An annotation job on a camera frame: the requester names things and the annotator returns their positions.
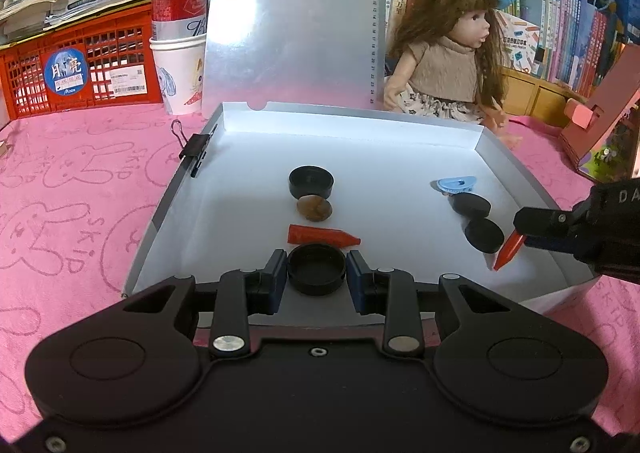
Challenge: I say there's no black binder clip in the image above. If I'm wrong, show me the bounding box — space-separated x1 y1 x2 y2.
170 119 217 178

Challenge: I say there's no translucent plastic clipboard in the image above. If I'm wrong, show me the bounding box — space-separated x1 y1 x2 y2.
202 0 385 117

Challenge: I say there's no pink bunny towel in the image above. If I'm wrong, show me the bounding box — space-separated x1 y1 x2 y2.
1 104 639 441

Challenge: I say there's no wooden drawer shelf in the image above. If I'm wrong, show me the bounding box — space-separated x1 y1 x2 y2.
501 67 585 128

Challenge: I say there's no brown nut piece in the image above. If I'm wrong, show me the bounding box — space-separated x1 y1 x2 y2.
296 195 333 222

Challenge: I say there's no row of upright books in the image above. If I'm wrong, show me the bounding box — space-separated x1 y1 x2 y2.
384 0 632 94

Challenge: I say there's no brown-haired baby doll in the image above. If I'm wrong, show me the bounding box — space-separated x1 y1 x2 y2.
384 0 520 148

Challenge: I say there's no blue clip piece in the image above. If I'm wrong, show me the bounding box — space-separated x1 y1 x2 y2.
435 176 477 195

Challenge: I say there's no white paper cup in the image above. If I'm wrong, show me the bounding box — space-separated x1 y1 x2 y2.
150 35 206 116

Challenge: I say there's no red soda can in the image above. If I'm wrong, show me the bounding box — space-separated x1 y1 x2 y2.
151 0 207 41

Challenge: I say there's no white shallow cardboard box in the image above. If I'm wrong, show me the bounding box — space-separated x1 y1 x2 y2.
124 103 597 313

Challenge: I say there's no black round disc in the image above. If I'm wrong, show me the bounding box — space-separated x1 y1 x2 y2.
464 218 504 254
450 192 491 219

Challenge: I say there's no red plastic basket left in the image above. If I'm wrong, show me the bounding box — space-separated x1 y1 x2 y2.
1 1 162 120

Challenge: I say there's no red cone piece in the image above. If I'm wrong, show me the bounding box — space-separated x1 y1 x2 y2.
494 231 526 271
288 224 361 248

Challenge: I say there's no white stationery box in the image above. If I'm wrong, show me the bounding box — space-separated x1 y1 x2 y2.
496 11 540 74

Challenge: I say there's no black round lid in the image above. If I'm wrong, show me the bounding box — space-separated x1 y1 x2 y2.
288 243 346 297
288 165 334 199

